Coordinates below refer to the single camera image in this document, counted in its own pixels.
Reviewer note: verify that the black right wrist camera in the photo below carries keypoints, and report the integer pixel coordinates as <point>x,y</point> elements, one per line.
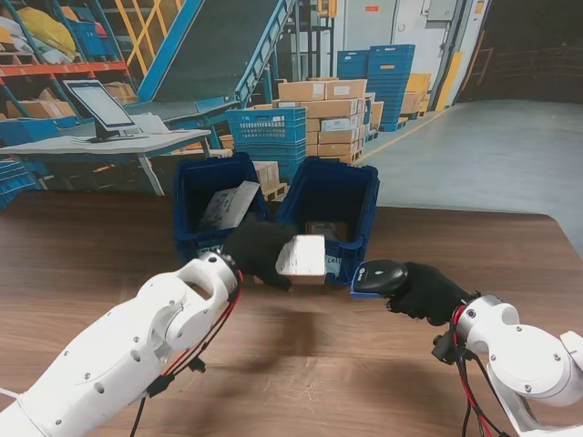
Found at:
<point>445,348</point>

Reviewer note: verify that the paper label boxed parcels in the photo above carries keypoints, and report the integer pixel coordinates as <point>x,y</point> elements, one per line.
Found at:
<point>332,266</point>

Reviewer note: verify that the black and blue barcode scanner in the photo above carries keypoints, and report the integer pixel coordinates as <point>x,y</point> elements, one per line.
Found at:
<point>378,275</point>

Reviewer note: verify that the blue bin labelled bagged parcels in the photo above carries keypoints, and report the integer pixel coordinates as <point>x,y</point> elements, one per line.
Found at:
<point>200,191</point>

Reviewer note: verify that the blue bin labelled boxed parcels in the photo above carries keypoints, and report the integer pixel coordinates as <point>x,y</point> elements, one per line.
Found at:
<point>337,196</point>

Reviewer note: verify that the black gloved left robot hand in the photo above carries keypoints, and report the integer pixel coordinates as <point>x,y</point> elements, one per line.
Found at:
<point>259,250</point>

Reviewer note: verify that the white plastic mailer bag parcel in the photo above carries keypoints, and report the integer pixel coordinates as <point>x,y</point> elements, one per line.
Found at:
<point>228,207</point>

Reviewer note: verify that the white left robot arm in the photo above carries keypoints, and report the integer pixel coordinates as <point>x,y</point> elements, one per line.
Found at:
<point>127,346</point>

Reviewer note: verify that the printed warehouse backdrop banner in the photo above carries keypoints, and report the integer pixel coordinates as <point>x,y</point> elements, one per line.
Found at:
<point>478,136</point>

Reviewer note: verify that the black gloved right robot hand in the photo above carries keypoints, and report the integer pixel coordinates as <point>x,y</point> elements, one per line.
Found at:
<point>428,291</point>

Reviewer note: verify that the paper label bagged parcels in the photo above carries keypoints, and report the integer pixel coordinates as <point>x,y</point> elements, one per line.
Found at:
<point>209,251</point>

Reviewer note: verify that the cardboard box handwritten label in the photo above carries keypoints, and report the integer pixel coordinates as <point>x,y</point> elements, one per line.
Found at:
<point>332,230</point>

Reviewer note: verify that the tall cardboard box white label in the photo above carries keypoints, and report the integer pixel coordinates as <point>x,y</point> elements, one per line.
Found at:
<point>303,259</point>

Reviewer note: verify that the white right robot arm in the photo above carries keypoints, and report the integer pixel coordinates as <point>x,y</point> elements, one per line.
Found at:
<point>519,355</point>

